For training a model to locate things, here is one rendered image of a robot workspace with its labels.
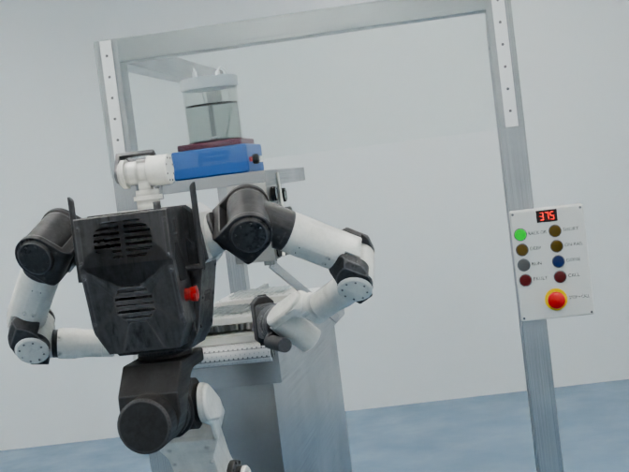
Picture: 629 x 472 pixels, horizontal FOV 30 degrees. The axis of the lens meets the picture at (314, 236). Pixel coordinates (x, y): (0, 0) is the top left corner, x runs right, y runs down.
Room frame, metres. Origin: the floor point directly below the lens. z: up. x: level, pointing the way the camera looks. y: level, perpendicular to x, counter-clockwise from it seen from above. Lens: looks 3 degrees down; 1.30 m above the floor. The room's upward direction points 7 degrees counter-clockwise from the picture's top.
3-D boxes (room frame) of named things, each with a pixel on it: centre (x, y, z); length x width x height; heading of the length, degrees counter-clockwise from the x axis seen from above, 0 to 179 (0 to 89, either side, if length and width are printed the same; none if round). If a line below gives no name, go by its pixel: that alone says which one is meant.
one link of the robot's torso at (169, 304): (2.49, 0.36, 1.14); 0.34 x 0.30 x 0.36; 81
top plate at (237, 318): (3.17, 0.25, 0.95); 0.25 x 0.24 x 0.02; 171
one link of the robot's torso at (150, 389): (2.46, 0.36, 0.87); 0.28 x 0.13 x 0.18; 171
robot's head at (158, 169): (2.55, 0.34, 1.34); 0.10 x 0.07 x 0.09; 81
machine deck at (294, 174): (3.30, 0.24, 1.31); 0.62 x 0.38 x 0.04; 171
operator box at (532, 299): (2.77, -0.55, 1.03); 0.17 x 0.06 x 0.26; 81
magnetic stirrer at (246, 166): (3.11, 0.22, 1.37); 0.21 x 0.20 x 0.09; 81
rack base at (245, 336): (3.17, 0.25, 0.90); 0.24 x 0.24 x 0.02; 81
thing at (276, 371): (3.67, 0.17, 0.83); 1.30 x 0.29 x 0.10; 171
